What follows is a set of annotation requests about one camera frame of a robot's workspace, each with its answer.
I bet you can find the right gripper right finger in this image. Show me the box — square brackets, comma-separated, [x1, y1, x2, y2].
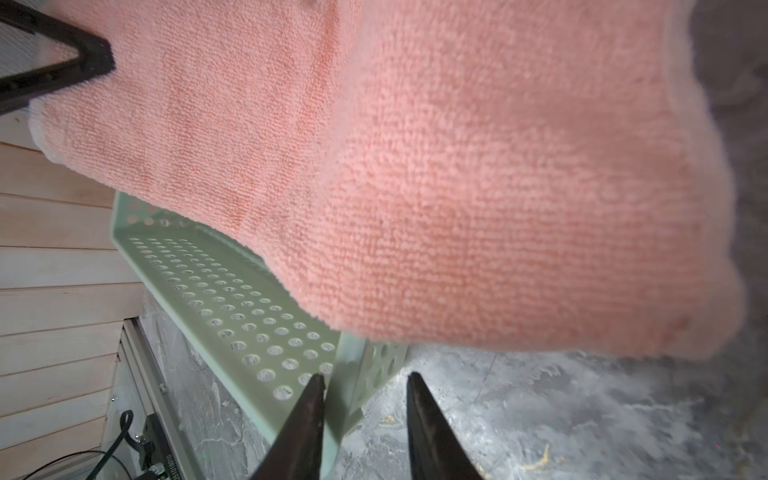
[406, 372, 482, 480]

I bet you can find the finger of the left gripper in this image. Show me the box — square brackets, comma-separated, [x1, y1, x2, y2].
[1, 1, 115, 115]

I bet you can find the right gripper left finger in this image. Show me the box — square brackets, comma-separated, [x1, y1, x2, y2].
[250, 373, 326, 480]

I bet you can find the pink towel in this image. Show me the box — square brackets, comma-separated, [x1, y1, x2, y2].
[30, 1, 745, 358]

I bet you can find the mint green plastic basket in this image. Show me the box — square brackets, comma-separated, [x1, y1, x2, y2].
[111, 192, 407, 474]

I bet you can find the aluminium rail frame front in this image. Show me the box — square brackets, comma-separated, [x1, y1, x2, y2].
[97, 317, 204, 479]

